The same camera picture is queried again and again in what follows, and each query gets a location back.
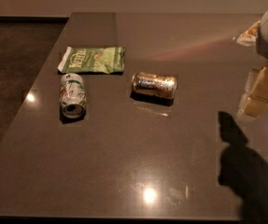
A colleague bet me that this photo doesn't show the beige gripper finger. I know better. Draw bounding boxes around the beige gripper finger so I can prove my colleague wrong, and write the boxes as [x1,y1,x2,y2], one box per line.
[236,21,261,47]
[239,62,268,118]

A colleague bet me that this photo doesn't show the orange soda can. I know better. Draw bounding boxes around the orange soda can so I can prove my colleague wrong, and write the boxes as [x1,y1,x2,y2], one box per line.
[132,72,177,100]

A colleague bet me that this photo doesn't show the green and white soda can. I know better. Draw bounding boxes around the green and white soda can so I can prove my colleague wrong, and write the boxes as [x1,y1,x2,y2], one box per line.
[60,73,87,119]

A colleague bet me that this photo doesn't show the green Kettle chip bag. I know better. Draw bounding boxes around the green Kettle chip bag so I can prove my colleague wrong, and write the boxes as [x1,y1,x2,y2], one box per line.
[58,46,125,74]

